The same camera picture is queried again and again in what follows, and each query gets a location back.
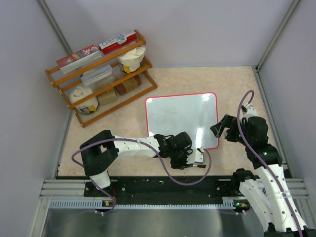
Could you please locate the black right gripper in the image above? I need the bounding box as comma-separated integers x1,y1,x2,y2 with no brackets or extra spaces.
210,114,252,146

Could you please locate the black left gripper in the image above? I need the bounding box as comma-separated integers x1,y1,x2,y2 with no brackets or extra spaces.
169,147,194,169

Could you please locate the pink framed whiteboard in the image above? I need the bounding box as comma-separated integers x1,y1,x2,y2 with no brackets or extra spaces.
145,92,219,149

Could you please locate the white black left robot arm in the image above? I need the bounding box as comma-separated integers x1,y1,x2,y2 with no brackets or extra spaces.
79,130,206,196

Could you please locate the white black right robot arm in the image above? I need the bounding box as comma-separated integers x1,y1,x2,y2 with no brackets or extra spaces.
210,115,316,237

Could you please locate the brown block right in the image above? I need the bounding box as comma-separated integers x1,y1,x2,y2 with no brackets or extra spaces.
115,75,142,95

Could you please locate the tan block left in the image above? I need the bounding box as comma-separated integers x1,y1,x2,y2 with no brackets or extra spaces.
97,88,117,105

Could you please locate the white bag upper shelf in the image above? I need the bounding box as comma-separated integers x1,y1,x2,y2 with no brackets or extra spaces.
118,46,146,74

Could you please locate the white bag shelf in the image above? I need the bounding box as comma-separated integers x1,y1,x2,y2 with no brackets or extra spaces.
118,46,146,74
69,86,99,116

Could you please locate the orange wooden shelf rack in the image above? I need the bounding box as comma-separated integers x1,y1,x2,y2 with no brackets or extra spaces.
45,30,158,127

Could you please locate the white bag lower shelf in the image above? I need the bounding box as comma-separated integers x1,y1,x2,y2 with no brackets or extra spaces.
69,86,99,116

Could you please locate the clear plastic box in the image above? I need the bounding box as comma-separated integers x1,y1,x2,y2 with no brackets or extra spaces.
80,65,113,86

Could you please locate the red foil box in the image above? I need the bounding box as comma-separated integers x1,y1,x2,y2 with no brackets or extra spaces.
98,31,137,55

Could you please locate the red white wrap box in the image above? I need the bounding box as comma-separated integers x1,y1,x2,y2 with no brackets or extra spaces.
56,44,102,74

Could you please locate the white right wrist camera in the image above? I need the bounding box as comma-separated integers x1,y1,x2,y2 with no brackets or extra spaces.
241,103,257,117

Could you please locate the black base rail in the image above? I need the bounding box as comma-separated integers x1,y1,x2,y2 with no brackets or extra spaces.
83,175,250,205

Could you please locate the grey slotted cable duct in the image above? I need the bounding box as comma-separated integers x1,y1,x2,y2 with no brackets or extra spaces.
49,198,246,210

